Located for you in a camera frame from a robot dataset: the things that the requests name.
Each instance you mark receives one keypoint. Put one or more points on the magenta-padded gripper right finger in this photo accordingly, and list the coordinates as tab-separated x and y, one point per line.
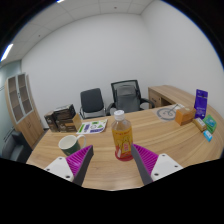
160	166

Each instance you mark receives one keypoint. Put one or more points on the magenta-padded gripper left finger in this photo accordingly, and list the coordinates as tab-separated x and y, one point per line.
60	167

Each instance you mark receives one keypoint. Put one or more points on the yellow-labelled drink bottle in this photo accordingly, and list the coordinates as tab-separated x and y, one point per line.
122	138

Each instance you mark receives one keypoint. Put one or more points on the green and white mug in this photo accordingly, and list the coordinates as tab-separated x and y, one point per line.
70	146

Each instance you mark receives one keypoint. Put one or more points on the flat round red coaster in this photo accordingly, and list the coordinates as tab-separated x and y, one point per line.
124	159

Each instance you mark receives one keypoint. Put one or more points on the small brown cardboard box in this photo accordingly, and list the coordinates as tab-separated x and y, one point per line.
50	121

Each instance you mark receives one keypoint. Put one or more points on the dark leather armchair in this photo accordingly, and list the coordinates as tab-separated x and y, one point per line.
15	148

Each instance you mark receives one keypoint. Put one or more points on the white sticker sheet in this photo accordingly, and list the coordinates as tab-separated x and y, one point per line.
92	127

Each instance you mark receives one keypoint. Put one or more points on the wooden glass-door shelf unit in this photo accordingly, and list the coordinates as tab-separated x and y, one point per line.
28	123

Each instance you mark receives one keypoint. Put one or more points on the dark brown printed box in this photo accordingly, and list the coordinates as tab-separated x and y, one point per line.
65	112

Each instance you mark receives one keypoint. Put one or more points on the orange cardboard box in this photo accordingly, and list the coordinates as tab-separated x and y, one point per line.
185	116

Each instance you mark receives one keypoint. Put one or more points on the small light blue box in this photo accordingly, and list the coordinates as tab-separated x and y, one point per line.
207	135

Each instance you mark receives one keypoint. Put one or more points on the small yellow box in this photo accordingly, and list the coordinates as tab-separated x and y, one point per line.
200	124

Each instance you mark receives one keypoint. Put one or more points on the green flat box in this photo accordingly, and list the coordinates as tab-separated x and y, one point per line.
210	123

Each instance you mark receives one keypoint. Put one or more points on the wooden side desk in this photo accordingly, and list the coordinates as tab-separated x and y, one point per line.
166	95

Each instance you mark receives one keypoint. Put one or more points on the black padded office chair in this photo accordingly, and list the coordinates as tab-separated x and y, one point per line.
91	101

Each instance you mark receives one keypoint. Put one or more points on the upright purple box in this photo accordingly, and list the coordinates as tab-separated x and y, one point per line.
201	103

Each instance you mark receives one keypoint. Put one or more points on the black mesh office chair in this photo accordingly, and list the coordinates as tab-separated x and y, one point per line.
126	96

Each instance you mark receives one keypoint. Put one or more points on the rectangular ceiling light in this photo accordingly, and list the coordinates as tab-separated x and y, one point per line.
6	52
60	1

